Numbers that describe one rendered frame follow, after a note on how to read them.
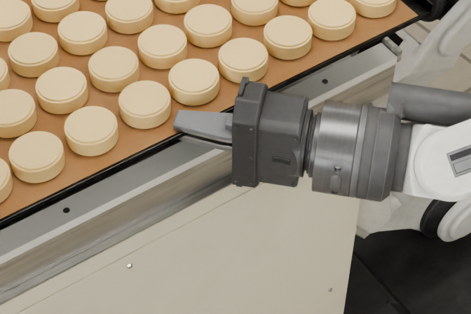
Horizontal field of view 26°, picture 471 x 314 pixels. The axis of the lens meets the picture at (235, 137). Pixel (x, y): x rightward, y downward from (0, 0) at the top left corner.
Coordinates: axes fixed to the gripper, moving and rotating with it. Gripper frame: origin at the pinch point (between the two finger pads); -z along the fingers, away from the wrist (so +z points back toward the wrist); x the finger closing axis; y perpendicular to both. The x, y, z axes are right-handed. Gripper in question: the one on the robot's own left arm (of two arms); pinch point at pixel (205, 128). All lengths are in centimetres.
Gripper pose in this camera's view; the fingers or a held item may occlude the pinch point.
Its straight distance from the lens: 98.3
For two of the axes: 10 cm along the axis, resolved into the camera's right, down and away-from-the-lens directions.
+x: 0.0, -6.7, -7.5
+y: -2.0, 7.3, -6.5
